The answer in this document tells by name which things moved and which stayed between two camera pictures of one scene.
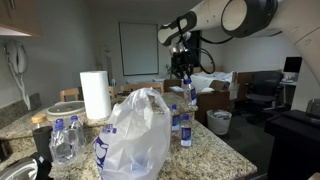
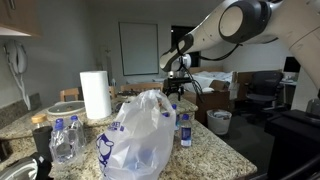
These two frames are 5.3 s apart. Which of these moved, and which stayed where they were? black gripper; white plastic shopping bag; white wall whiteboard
Moved: black gripper
Stayed: white plastic shopping bag; white wall whiteboard
